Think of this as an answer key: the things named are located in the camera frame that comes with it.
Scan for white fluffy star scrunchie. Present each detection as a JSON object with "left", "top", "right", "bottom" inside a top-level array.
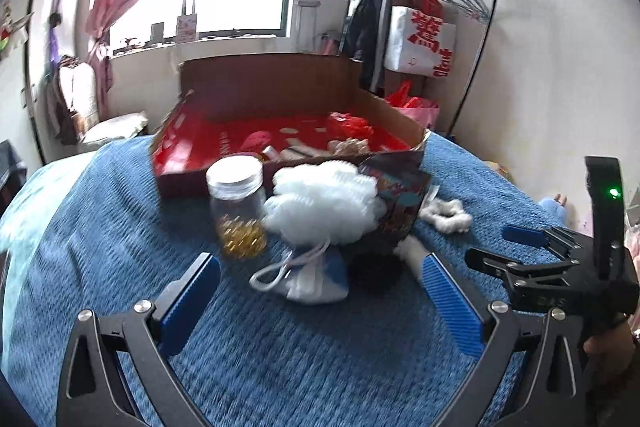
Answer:
[{"left": 419, "top": 198, "right": 473, "bottom": 235}]

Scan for colourful patterned tin box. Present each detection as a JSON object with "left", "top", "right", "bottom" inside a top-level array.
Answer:
[{"left": 358, "top": 150, "right": 432, "bottom": 248}]

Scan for beige fluffy scrunchie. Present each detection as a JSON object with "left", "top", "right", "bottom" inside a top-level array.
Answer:
[{"left": 328, "top": 138, "right": 370, "bottom": 156}]

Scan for white wardrobe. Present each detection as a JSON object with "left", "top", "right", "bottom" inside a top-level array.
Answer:
[{"left": 24, "top": 0, "right": 78, "bottom": 165}]

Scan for white mesh bath pouf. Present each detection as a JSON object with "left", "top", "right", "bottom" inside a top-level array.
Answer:
[{"left": 247, "top": 158, "right": 388, "bottom": 293}]

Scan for black soft ball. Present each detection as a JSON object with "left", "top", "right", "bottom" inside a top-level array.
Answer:
[{"left": 347, "top": 251, "right": 405, "bottom": 297}]

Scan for red knitted soft pouch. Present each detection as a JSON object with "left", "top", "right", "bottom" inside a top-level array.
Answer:
[{"left": 240, "top": 130, "right": 272, "bottom": 154}]

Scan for dark hanging jacket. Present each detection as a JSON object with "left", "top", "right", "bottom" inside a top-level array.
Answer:
[{"left": 341, "top": 0, "right": 390, "bottom": 96}]

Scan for blue white tissue pack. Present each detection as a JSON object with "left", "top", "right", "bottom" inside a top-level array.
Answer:
[{"left": 272, "top": 247, "right": 349, "bottom": 306}]

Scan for cushioned chair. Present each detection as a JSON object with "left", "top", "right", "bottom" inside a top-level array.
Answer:
[{"left": 43, "top": 55, "right": 149, "bottom": 152}]

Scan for glass jar yellow beads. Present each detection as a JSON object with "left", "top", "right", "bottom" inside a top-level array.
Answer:
[{"left": 205, "top": 154, "right": 267, "bottom": 259}]

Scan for person right hand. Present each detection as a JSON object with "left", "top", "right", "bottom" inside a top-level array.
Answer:
[{"left": 584, "top": 322, "right": 636, "bottom": 385}]

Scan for beige powder puff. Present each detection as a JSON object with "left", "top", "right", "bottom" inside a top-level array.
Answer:
[{"left": 262, "top": 145, "right": 328, "bottom": 161}]

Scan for pink plastic bag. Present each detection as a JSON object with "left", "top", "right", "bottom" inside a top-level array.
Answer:
[{"left": 385, "top": 80, "right": 440, "bottom": 130}]

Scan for cardboard box red interior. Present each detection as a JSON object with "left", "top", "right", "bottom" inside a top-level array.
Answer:
[{"left": 150, "top": 53, "right": 428, "bottom": 199}]

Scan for dark side table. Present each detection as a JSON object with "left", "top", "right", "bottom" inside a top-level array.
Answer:
[{"left": 0, "top": 140, "right": 27, "bottom": 216}]

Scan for red mesh bath pouf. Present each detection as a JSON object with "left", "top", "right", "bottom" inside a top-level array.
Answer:
[{"left": 326, "top": 112, "right": 374, "bottom": 141}]

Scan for white red paper bag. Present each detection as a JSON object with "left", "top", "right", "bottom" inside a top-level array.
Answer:
[{"left": 384, "top": 6, "right": 457, "bottom": 78}]

